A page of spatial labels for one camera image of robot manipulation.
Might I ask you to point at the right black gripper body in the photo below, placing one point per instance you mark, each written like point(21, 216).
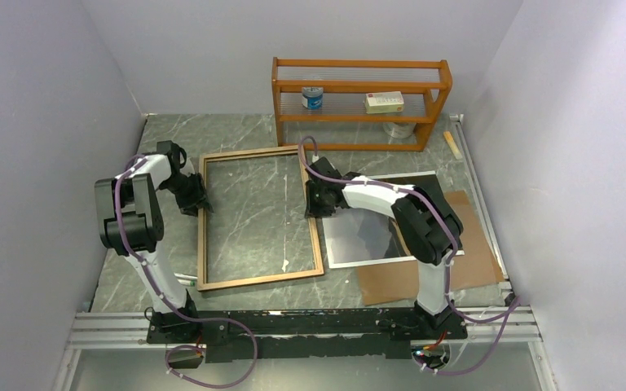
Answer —
point(316, 204)

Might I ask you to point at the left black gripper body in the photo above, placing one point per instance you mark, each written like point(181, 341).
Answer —
point(189, 190)

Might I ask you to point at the landscape photo print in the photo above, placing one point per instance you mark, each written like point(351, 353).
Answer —
point(358, 237)

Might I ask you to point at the black wooden picture frame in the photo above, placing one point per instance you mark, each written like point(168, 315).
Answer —
point(257, 233)

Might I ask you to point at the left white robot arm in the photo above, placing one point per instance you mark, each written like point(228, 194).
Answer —
point(130, 223)

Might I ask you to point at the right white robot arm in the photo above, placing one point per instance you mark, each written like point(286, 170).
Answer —
point(429, 227)

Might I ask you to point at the green capped marker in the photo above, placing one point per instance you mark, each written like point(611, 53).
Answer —
point(187, 280)

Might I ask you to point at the blue white tape roll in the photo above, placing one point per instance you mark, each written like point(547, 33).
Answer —
point(312, 97)

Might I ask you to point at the brown cardboard backing board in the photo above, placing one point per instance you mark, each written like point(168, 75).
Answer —
point(475, 275)

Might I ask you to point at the white red small box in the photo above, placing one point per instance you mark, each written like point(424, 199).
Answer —
point(384, 102)

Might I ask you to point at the orange wooden shelf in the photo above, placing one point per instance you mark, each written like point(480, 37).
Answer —
point(425, 86)

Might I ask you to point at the small wooden stick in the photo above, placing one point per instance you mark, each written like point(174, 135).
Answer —
point(451, 142)

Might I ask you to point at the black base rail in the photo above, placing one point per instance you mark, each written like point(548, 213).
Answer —
point(244, 334)

